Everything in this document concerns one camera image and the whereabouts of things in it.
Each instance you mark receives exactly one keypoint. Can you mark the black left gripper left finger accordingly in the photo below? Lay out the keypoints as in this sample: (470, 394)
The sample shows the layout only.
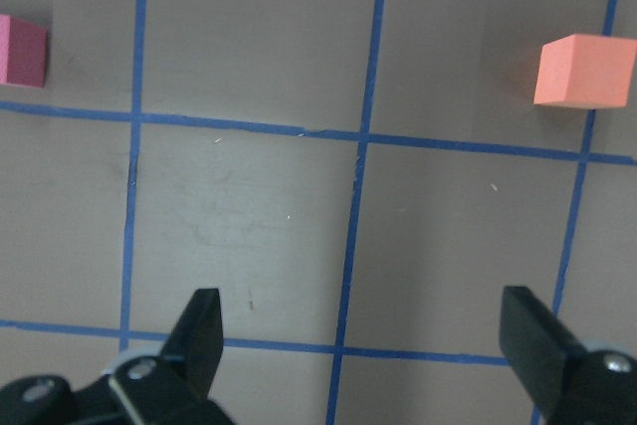
(172, 385)

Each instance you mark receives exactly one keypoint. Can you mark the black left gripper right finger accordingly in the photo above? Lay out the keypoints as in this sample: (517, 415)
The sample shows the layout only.
(568, 382)

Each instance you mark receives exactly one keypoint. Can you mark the orange foam cube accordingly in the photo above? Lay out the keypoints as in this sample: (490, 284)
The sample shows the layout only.
(585, 71)

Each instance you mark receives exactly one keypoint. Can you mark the pink foam cube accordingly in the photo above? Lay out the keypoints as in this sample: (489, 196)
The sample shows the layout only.
(23, 53)

